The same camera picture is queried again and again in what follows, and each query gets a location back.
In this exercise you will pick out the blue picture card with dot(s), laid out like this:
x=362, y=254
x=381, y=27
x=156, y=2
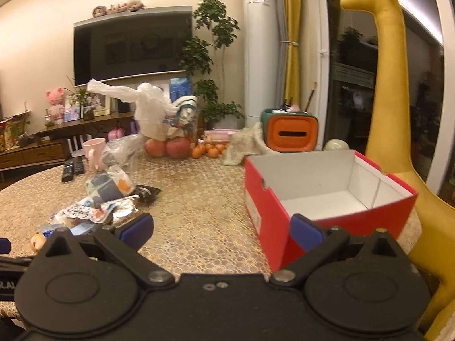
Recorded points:
x=181, y=88

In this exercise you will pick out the pile of tangerines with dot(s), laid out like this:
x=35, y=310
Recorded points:
x=209, y=151

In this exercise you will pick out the pink flat box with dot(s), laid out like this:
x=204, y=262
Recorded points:
x=220, y=135

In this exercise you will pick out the red patterned gift bag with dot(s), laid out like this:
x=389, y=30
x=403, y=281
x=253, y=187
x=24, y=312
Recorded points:
x=10, y=131

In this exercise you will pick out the brown plush toy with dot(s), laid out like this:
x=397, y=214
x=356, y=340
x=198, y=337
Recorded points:
x=100, y=11

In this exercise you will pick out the orange green tissue box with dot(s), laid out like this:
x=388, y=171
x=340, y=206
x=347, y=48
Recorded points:
x=288, y=131

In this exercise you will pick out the potted green plant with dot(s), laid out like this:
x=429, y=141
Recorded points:
x=209, y=14

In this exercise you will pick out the small pink bag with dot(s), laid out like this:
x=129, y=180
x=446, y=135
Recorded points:
x=115, y=134

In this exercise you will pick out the wooden television cabinet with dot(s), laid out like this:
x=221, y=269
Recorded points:
x=39, y=149

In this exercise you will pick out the silver foil snack wrapper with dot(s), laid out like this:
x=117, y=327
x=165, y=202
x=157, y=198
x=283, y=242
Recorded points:
x=121, y=213

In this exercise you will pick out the white tower air conditioner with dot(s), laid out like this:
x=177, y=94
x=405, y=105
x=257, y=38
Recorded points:
x=261, y=42

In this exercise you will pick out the white chair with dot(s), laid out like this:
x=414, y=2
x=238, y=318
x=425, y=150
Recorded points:
x=79, y=145

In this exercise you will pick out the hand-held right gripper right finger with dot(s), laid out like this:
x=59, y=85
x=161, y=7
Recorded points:
x=305, y=232

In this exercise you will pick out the pink cup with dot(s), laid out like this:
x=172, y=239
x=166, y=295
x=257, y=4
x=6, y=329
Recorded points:
x=94, y=154

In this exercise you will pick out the yellow curtain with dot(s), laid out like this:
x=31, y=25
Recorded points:
x=292, y=14

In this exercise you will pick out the black remote control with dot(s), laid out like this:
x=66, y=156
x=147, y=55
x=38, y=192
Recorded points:
x=78, y=166
x=67, y=170

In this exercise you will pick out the small potted plant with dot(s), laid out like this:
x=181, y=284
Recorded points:
x=85, y=103

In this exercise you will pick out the pink plush toy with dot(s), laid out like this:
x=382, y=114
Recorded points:
x=134, y=4
x=116, y=8

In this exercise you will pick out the gold patterned desktop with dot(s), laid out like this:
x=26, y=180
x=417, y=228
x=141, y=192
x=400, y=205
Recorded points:
x=199, y=202

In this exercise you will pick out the red cardboard box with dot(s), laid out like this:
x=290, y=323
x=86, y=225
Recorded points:
x=270, y=216

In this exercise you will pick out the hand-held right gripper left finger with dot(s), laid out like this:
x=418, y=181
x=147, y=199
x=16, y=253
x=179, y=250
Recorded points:
x=137, y=229

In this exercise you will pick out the round white lamp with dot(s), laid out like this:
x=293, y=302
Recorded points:
x=336, y=145

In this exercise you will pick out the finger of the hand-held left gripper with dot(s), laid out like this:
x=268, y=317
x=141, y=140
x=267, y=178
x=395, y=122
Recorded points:
x=14, y=263
x=4, y=245

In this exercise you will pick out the black snack wrapper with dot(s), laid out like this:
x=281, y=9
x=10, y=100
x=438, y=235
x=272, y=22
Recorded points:
x=147, y=193

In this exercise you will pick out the white photo frame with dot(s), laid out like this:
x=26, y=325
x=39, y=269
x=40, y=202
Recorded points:
x=101, y=103

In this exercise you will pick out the beige cloth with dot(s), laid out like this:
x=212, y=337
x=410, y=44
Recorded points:
x=245, y=142

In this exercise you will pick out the black flat television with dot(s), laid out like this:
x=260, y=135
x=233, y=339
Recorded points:
x=135, y=42

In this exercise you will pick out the white orange plastic bag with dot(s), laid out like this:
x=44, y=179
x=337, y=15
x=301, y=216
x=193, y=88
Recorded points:
x=110, y=184

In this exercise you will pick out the grey sheer curtain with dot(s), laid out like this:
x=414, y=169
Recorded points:
x=282, y=60

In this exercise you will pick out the white blue bread packet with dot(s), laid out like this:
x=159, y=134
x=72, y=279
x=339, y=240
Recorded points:
x=78, y=211

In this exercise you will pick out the pastel gift box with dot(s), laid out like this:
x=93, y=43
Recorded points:
x=72, y=110

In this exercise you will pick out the glass sliding door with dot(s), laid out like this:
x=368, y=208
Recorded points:
x=355, y=78

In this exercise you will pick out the pink pig plush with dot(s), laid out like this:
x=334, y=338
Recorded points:
x=55, y=104

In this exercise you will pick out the peach coloured round bun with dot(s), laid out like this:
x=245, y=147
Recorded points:
x=37, y=242

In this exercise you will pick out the clear plastic bag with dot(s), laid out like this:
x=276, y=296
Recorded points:
x=122, y=151

